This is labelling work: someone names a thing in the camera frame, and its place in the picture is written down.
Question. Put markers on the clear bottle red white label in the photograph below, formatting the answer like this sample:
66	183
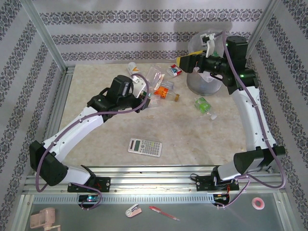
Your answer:
175	70

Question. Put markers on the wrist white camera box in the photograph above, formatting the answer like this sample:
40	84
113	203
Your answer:
211	45
139	86

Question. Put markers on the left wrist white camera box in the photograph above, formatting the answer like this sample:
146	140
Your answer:
139	86

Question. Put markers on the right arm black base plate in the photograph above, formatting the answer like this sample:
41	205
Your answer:
204	185

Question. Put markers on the pink tape roll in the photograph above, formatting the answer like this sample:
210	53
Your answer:
255	203

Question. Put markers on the orange label bottle brown cap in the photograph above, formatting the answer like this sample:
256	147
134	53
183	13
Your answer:
163	92

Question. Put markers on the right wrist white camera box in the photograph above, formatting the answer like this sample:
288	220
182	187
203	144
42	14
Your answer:
211	45

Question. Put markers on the white pink clip device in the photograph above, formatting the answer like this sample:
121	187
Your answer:
133	210

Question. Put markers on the pink plastic holder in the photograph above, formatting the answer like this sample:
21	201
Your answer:
42	217

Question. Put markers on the aluminium corner post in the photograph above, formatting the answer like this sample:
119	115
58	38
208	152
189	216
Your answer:
43	33
263	24

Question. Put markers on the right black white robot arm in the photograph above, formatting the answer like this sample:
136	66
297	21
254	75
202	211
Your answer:
247	115

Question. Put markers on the aluminium side rail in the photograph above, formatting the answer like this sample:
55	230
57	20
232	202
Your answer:
64	96

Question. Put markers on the white bottle orange V label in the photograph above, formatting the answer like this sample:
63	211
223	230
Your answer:
132	67

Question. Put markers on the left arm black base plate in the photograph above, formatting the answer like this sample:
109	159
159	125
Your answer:
103	184

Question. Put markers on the clear bottle green label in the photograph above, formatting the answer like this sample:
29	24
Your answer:
203	106

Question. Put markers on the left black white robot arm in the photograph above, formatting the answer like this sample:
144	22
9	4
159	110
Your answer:
72	130

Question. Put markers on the red pen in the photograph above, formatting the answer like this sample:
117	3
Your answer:
163	213

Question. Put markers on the white scientific calculator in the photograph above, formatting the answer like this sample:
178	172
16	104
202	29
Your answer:
144	147

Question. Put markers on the aluminium rail across frame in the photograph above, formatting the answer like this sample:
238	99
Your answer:
156	179

